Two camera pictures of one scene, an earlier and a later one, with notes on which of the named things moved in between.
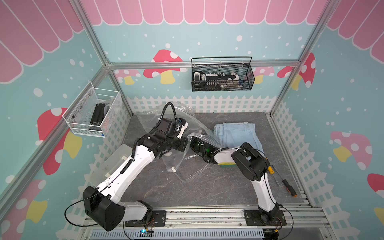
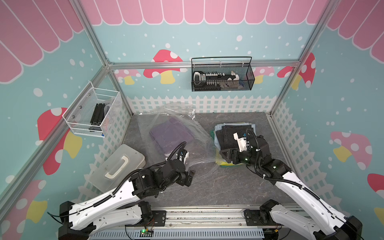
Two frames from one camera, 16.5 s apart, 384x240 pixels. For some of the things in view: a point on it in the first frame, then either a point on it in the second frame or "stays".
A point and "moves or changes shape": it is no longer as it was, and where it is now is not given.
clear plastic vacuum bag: [181, 163] moves or changes shape
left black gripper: [183, 141] -> [182, 181]
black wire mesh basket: [211, 74] stays
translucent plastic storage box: [119, 155] stays
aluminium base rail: [227, 223] stays
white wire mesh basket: [96, 113] stays
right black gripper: [192, 140] -> [230, 154]
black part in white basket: [97, 117] stays
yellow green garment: [228, 164] stays
